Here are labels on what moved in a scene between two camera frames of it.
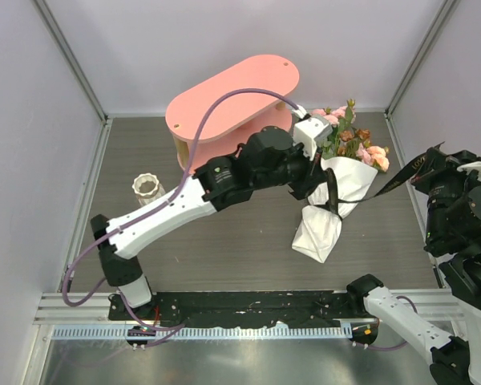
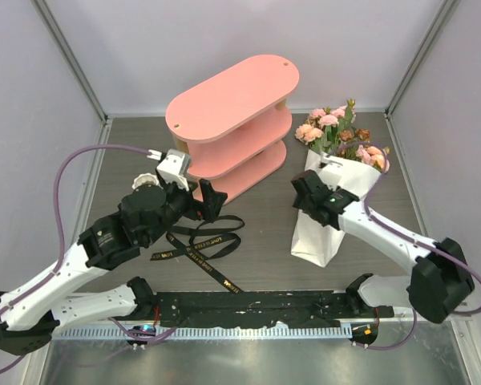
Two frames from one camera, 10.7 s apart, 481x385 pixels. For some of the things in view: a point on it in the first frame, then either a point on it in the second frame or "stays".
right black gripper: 443,164 -> 301,204
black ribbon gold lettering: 413,171 -> 204,241
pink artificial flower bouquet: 347,140 stays
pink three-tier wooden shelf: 236,119 stays
